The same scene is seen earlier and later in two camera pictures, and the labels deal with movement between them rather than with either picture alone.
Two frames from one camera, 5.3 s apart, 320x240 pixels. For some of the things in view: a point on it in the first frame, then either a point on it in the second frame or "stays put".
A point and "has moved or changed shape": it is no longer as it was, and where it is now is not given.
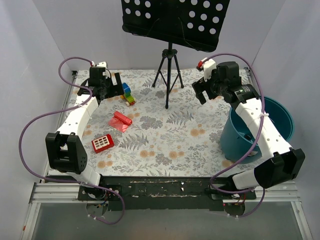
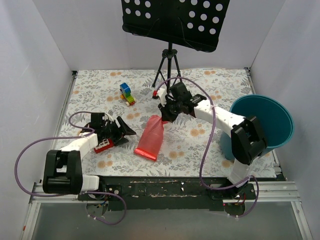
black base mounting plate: x=162 y=193 stays put
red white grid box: x=103 y=143 stays put
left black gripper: x=114 y=88 -> x=116 y=131
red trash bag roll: x=123 y=118 -> x=144 y=154
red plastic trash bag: x=115 y=123 has moved or changed shape
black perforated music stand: x=197 y=24 stays put
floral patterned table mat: x=157 y=127 stays put
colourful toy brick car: x=130 y=100 stays put
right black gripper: x=203 y=85 -> x=169 y=112
